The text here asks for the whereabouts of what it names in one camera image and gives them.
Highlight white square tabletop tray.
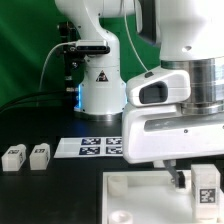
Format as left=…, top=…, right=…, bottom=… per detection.
left=100, top=169, right=224, bottom=224

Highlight black camera stand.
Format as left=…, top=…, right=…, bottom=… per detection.
left=57, top=22, right=84, bottom=108

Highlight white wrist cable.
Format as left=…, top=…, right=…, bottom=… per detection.
left=122, top=0, right=149, bottom=72

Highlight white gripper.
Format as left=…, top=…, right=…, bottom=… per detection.
left=122, top=103, right=224, bottom=188

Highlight black floor cables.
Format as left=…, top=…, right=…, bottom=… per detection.
left=0, top=89, right=78, bottom=116

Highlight white camera cable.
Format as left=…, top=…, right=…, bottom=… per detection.
left=38, top=42, right=78, bottom=93

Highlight grey mounted camera bar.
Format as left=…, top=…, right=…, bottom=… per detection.
left=75, top=40, right=110, bottom=54

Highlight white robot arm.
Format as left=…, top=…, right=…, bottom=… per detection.
left=55, top=0, right=224, bottom=166

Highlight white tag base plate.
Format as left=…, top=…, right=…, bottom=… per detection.
left=54, top=136, right=123, bottom=158

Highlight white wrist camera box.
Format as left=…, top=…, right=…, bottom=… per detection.
left=126, top=67, right=191, bottom=107

